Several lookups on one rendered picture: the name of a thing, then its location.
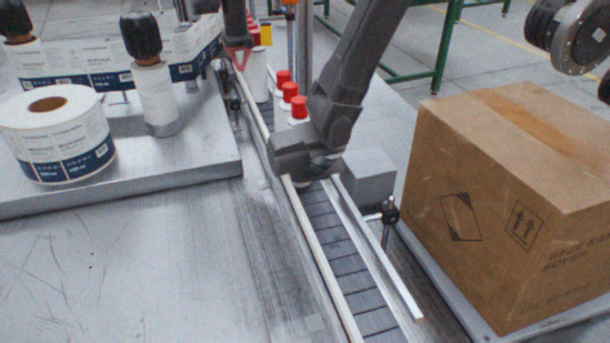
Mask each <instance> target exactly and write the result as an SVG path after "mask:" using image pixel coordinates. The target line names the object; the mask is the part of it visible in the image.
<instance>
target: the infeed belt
mask: <svg viewBox="0 0 610 343"><path fill-rule="evenodd" d="M268 88H269V86H268ZM255 104H256V106H257V108H258V110H259V112H260V114H261V117H262V119H263V121H264V123H265V125H266V128H267V130H268V132H269V134H270V135H271V134H272V133H275V109H274V96H273V94H272V92H271V90H270V88H269V101H268V102H266V103H262V104H257V103H255ZM279 179H280V181H281V184H282V186H283V188H284V191H285V192H286V194H287V197H288V199H289V201H290V204H291V206H292V209H293V211H294V213H295V217H296V219H297V222H298V224H299V226H300V229H301V230H302V232H303V235H304V237H305V240H306V242H307V244H308V247H309V249H310V251H311V254H312V256H313V258H314V261H315V264H316V266H317V268H318V271H319V273H320V275H321V278H322V280H323V282H324V285H325V287H326V289H327V292H328V294H329V296H330V298H331V300H332V303H333V305H334V307H335V311H336V313H337V316H338V318H339V321H340V323H341V325H342V328H343V330H344V332H345V334H346V336H347V338H348V341H349V343H352V341H351V338H350V336H349V335H348V332H347V330H346V328H345V326H344V323H343V321H342V319H341V316H340V314H339V312H338V309H337V307H336V303H335V301H334V300H333V297H332V295H331V293H330V290H329V288H328V286H327V283H326V281H325V279H324V276H323V274H322V272H321V269H320V268H319V266H318V263H317V261H316V259H315V255H314V253H313V250H312V248H311V246H310V243H309V241H308V239H307V236H306V234H305V232H304V230H303V228H302V226H301V223H300V221H299V219H298V216H297V214H296V212H295V208H294V206H293V204H292V201H291V199H290V197H289V194H288V193H287V191H286V188H285V186H284V184H283V181H282V179H281V177H280V176H279ZM295 192H296V194H297V196H298V198H299V200H300V203H301V205H302V207H303V209H304V211H305V213H306V215H307V217H308V219H309V221H310V224H311V226H312V228H313V230H314V232H315V236H316V238H317V240H318V242H319V245H320V247H321V249H322V250H323V252H324V254H325V257H326V259H327V261H328V263H329V265H330V268H331V270H332V272H333V274H334V276H335V280H336V282H337V284H338V286H339V288H340V290H341V292H342V294H343V296H344V299H345V301H346V303H347V305H348V307H349V310H350V312H351V314H352V316H353V318H354V320H355V323H356V325H357V327H358V329H359V332H360V334H361V336H362V338H363V340H364V343H408V341H407V339H406V336H405V335H404V333H403V331H402V329H401V328H400V327H399V325H398V323H397V320H396V318H395V317H394V315H393V313H392V311H391V309H390V307H389V306H388V304H387V302H386V300H385V298H384V296H383V295H382V293H381V291H380V289H379V287H378V286H377V284H376V282H375V280H374V278H373V277H372V275H371V273H370V271H369V270H368V267H367V266H366V264H365V262H364V260H363V258H362V256H361V255H360V253H359V251H358V249H357V247H356V245H355V243H354V241H353V239H352V237H351V236H350V235H349V233H348V231H347V229H346V227H345V226H344V224H343V222H342V220H341V218H340V216H339V215H338V213H337V211H336V208H335V206H334V205H333V203H332V201H331V199H330V197H329V196H328V194H327V193H326V191H325V190H324V187H323V186H322V184H321V182H320V180H316V181H313V183H312V185H311V186H310V187H309V188H307V189H303V190H299V189H295Z"/></svg>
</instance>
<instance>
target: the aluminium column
mask: <svg viewBox="0 0 610 343"><path fill-rule="evenodd" d="M294 14H295V20H294V26H295V81H296V83H297V84H298V94H299V95H302V96H305V97H307V96H308V93H309V91H310V89H311V86H312V84H313V45H314V0H299V3H298V4H294ZM296 41H297V42H296Z"/></svg>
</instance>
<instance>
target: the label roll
mask: <svg viewBox="0 0 610 343"><path fill-rule="evenodd" d="M0 131H1V132H2V134H3V136H4V137H5V139H6V141H7V143H8V145H9V147H10V149H11V151H12V153H13V155H14V157H15V159H16V160H17V162H18V164H19V166H20V168H21V170H22V171H23V173H24V174H25V176H26V177H27V178H28V179H29V180H30V181H31V182H34V183H37V184H42V185H61V184H67V183H71V182H75V181H78V180H81V179H84V178H87V177H89V176H91V175H94V174H95V173H97V172H100V171H101V170H103V169H104V168H105V167H107V166H108V165H109V164H110V163H111V162H112V160H113V159H114V157H115V155H116V146H115V144H114V142H113V139H112V134H111V131H110V128H109V125H108V123H107V120H106V117H105V114H104V112H103V109H102V106H101V104H100V101H99V98H98V95H97V93H96V91H95V90H93V89H91V88H89V87H85V86H80V85H57V86H49V87H45V88H40V89H36V90H32V91H27V92H24V93H22V94H19V95H17V96H15V97H13V98H12V99H10V100H8V101H7V102H5V103H4V104H2V105H1V106H0Z"/></svg>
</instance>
